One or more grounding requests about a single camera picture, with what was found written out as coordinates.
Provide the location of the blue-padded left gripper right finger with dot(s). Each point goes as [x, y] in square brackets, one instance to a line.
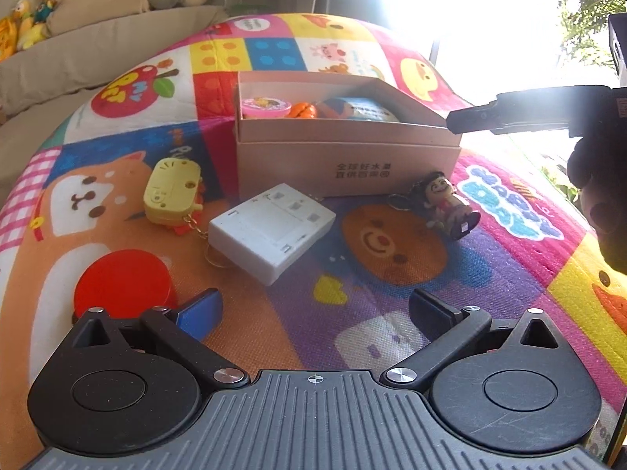
[453, 334]

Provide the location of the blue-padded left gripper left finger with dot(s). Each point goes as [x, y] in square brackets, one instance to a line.
[178, 334]

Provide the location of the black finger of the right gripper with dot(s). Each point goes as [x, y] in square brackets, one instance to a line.
[572, 108]

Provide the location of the red round plastic lid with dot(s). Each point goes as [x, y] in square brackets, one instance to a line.
[125, 283]

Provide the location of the white plastic adapter box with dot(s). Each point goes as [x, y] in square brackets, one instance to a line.
[265, 235]

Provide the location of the cartoon boy figurine keychain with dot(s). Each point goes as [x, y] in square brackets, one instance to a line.
[436, 198]

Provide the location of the yellow cat keychain toy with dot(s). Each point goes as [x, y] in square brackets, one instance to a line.
[172, 196]

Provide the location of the dark gloved hand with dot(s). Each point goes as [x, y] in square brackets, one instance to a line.
[597, 167]

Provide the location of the green window plant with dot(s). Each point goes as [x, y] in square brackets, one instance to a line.
[585, 23]

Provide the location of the colourful cartoon play mat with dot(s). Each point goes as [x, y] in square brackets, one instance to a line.
[75, 395]

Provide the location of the blue white round container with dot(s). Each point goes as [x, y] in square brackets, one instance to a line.
[362, 109]

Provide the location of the pink cardboard box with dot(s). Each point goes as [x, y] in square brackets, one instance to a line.
[330, 157]

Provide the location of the orange plastic toy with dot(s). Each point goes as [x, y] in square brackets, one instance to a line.
[303, 110]

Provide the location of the beige sofa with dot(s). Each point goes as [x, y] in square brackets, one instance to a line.
[43, 85]

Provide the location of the cartoon boy doll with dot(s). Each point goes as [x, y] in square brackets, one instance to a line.
[39, 29]

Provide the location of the yellow plush toy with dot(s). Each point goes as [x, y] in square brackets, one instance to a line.
[13, 25]

